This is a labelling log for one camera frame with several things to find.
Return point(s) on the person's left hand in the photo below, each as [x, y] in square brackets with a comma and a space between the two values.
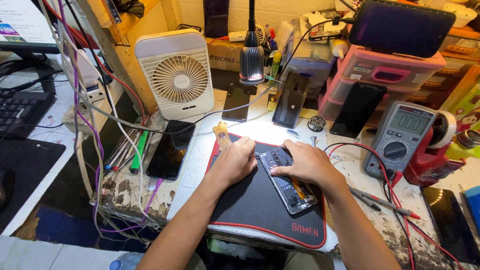
[232, 165]

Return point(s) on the person's right hand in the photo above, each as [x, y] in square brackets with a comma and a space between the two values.
[313, 165]

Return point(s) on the person's left fingers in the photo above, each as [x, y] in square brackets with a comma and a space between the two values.
[248, 150]

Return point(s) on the smartphone without back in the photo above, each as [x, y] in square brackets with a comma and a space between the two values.
[287, 187]

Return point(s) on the small blue brush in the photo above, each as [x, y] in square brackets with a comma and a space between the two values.
[293, 132]

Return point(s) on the small black smartphone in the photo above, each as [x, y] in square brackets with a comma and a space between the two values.
[236, 103]

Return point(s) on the black red-edged work mat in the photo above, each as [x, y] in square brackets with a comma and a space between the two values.
[258, 210]

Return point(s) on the grey phone back cover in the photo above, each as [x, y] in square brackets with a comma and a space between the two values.
[290, 101]

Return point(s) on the brass wool tip cleaner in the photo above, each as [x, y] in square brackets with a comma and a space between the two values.
[317, 123]

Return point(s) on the glossy black smartphone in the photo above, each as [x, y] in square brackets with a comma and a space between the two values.
[170, 150]

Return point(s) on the green yellow-capped bottle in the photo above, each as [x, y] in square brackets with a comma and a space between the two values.
[275, 67]

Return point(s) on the black gooseneck desk lamp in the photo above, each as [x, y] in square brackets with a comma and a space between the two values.
[251, 60]

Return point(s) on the brown cardboard box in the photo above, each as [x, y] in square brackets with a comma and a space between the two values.
[225, 56]

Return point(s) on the white desk fan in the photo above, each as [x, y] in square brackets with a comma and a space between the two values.
[176, 75]

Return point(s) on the grey plastic drawer unit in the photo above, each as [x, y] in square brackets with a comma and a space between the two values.
[309, 63]

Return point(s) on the green pry tool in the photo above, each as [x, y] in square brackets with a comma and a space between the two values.
[139, 152]

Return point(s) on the cup of pens and brushes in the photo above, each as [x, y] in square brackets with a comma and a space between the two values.
[275, 37]

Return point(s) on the large black smartphone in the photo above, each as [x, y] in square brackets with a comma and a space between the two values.
[358, 110]

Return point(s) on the tray of hand tools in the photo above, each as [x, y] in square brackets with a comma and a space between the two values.
[127, 150]

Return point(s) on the white bottle with yellow cap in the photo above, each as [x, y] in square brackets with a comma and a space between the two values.
[339, 48]

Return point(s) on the dark purple phone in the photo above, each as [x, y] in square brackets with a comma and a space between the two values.
[216, 13]

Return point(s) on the red multimeter probe lead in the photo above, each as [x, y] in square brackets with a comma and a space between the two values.
[388, 180]

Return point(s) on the grey digital multimeter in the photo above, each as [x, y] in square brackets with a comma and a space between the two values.
[399, 138]

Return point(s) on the pink plastic drawer unit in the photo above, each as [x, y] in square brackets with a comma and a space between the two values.
[393, 71]

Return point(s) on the clear water bottle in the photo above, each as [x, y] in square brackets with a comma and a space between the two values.
[125, 261]

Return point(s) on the white power strip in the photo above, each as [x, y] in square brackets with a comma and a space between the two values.
[84, 108]

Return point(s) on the red tape dispenser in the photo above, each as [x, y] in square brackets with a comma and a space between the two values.
[431, 161]

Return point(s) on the black phone in holder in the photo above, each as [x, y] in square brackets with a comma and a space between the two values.
[401, 28]

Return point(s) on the black phone with reflections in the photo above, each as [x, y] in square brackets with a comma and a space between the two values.
[450, 225]

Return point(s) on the yellow bottle with metal cap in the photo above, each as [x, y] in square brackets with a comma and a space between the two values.
[465, 144]

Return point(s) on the plain black mouse pad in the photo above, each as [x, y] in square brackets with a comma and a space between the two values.
[26, 176]

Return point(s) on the colourful cartoon box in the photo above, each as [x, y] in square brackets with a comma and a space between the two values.
[468, 110]

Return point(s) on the wooden shelf with parts boxes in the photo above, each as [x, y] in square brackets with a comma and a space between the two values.
[455, 63]

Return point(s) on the black computer keyboard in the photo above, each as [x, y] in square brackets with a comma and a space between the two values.
[20, 112]

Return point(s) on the blue sponge block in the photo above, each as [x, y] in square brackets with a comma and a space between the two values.
[473, 208]

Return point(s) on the black computer mouse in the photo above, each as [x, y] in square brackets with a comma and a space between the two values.
[5, 189]

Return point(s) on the computer monitor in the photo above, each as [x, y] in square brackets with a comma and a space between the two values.
[24, 26]

